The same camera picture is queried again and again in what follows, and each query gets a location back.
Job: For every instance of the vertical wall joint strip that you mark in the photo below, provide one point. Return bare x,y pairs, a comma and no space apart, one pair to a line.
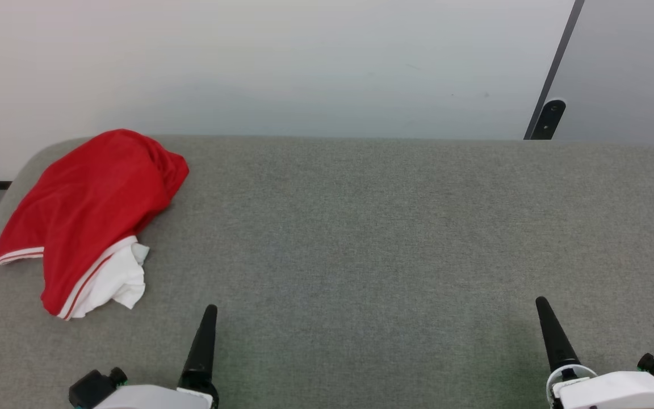
562,45

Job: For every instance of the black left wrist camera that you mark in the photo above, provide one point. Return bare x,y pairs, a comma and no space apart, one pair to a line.
91,389

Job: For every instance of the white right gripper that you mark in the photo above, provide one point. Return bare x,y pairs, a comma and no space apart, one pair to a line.
616,392

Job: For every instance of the small wall bracket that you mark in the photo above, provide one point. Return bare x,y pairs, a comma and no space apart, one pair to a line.
550,119

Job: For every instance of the red and white jersey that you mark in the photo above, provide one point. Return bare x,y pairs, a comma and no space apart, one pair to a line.
88,199

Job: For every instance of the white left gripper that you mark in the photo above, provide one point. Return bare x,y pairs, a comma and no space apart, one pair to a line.
156,399

